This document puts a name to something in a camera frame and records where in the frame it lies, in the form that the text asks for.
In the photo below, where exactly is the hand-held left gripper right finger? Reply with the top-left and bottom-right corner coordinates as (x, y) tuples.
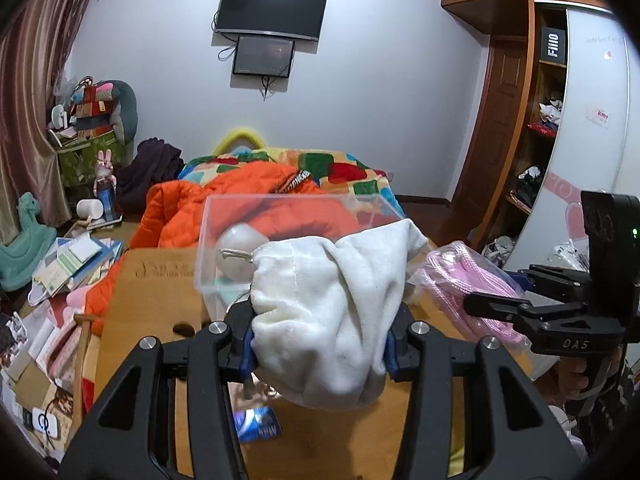
(382, 305), (576, 480)

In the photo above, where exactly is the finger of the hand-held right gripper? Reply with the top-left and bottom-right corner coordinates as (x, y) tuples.
(462, 291), (596, 335)
(502, 264), (594, 295)

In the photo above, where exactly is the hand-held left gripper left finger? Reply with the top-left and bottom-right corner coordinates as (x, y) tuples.
(59, 299), (261, 480)

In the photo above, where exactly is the pink knit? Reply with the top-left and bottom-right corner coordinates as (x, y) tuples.
(407, 240), (532, 357)

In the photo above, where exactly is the white drawstring pouch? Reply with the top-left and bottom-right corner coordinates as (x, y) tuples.
(247, 217), (431, 409)

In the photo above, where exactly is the clear plastic storage box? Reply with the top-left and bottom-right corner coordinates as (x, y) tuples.
(195, 192), (407, 324)

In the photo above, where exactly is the person's right forearm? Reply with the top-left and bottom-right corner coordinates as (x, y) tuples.
(575, 357), (640, 457)

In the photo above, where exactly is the person's right hand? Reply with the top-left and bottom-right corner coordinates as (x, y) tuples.
(552, 355), (592, 402)

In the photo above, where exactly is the blue foil packet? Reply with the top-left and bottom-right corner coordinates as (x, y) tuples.
(235, 406), (284, 444)

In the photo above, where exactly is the white sliding door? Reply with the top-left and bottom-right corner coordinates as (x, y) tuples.
(500, 7), (634, 287)

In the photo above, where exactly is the wooden desk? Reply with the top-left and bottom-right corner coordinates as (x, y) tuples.
(80, 247), (537, 480)

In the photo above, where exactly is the white round tin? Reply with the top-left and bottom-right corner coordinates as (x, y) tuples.
(216, 224), (269, 281)

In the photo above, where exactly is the orange padded jacket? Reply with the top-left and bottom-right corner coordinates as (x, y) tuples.
(85, 162), (362, 334)

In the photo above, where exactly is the wooden wardrobe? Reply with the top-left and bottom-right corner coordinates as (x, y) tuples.
(441, 0), (640, 262)

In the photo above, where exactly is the colourful patchwork blanket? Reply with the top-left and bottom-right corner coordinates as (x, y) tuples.
(177, 147), (404, 222)

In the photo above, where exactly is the pile of papers and booklets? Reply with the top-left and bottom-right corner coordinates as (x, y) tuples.
(27, 232), (124, 307)

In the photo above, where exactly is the black printed box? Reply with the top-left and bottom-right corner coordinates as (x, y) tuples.
(539, 24), (569, 69)

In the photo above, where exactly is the white power bank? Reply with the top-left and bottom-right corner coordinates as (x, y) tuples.
(31, 407), (64, 442)

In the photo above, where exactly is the dark purple cloth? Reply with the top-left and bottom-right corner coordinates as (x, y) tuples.
(116, 137), (185, 217)

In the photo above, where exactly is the blue bottle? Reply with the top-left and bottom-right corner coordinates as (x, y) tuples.
(97, 180), (119, 217)

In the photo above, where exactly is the pink bunny figure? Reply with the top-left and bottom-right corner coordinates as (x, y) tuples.
(96, 150), (117, 182)

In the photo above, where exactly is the teal rocking horse toy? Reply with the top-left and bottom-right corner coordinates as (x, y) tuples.
(0, 192), (59, 291)

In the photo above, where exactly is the green patterned box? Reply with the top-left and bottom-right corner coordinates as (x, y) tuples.
(56, 130), (134, 187)

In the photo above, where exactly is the grey cushion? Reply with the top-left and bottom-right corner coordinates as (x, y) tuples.
(107, 80), (139, 144)

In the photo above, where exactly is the brown striped curtain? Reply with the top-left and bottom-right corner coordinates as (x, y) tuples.
(0, 0), (109, 247)

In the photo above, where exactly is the yellow ring cushion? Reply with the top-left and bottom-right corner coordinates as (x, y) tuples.
(215, 129), (269, 154)

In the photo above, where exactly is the small wall monitor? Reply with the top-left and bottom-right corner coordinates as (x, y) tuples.
(231, 35), (296, 80)

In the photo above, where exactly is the white wall cable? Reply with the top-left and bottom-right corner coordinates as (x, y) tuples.
(212, 10), (236, 64)

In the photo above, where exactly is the black wall television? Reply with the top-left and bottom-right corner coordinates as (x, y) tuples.
(214, 0), (329, 43)

